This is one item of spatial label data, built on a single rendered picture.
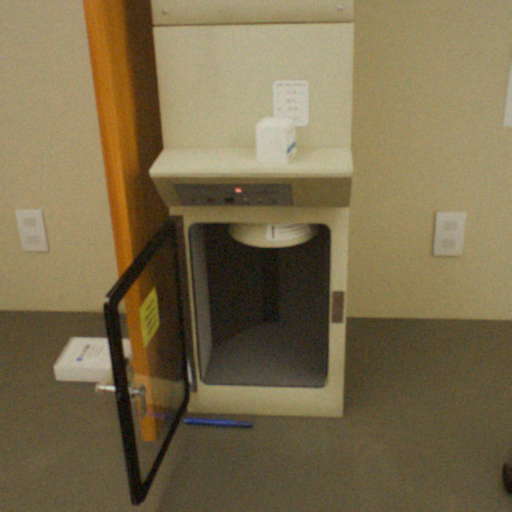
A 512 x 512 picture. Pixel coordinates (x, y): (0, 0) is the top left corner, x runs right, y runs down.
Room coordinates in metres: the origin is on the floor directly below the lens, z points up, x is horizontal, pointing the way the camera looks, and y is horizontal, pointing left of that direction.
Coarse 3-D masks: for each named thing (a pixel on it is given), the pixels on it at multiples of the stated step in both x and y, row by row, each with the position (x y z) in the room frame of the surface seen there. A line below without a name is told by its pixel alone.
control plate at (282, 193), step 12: (180, 192) 1.10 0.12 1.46; (192, 192) 1.09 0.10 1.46; (204, 192) 1.09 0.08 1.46; (216, 192) 1.09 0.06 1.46; (228, 192) 1.09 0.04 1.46; (240, 192) 1.08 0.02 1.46; (252, 192) 1.08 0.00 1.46; (264, 192) 1.08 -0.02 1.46; (276, 192) 1.08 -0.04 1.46; (288, 192) 1.08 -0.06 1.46; (192, 204) 1.13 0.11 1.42; (204, 204) 1.13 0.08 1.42; (216, 204) 1.13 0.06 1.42; (228, 204) 1.12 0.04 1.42; (240, 204) 1.12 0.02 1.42; (252, 204) 1.12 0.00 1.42; (264, 204) 1.12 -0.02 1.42; (276, 204) 1.11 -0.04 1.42; (288, 204) 1.11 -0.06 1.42
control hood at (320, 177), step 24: (168, 168) 1.06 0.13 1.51; (192, 168) 1.06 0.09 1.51; (216, 168) 1.05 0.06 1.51; (240, 168) 1.05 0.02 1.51; (264, 168) 1.04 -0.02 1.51; (288, 168) 1.04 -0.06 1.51; (312, 168) 1.04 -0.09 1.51; (336, 168) 1.03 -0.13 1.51; (168, 192) 1.10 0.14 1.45; (312, 192) 1.07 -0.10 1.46; (336, 192) 1.07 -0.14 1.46
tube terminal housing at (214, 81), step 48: (192, 48) 1.16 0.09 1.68; (240, 48) 1.16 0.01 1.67; (288, 48) 1.15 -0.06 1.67; (336, 48) 1.14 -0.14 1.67; (192, 96) 1.17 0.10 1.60; (240, 96) 1.16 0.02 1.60; (336, 96) 1.14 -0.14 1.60; (192, 144) 1.17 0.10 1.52; (240, 144) 1.16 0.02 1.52; (336, 144) 1.14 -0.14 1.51; (336, 240) 1.14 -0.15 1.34; (336, 288) 1.14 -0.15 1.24; (336, 336) 1.14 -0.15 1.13; (336, 384) 1.14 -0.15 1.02
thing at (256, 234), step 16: (240, 224) 1.21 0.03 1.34; (256, 224) 1.19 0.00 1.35; (272, 224) 1.18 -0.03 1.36; (288, 224) 1.18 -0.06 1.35; (304, 224) 1.20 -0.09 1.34; (240, 240) 1.19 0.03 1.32; (256, 240) 1.17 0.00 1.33; (272, 240) 1.17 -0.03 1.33; (288, 240) 1.17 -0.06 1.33; (304, 240) 1.18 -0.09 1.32
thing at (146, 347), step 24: (168, 240) 1.11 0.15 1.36; (168, 264) 1.10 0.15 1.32; (144, 288) 0.99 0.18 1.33; (168, 288) 1.09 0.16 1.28; (120, 312) 0.89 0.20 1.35; (144, 312) 0.98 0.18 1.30; (168, 312) 1.08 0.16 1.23; (144, 336) 0.97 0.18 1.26; (168, 336) 1.07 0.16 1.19; (144, 360) 0.96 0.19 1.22; (168, 360) 1.06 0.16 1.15; (144, 384) 0.95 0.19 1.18; (168, 384) 1.05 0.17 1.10; (120, 408) 0.86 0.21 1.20; (168, 408) 1.03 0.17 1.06; (144, 432) 0.92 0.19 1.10; (144, 456) 0.91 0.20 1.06; (144, 480) 0.90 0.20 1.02
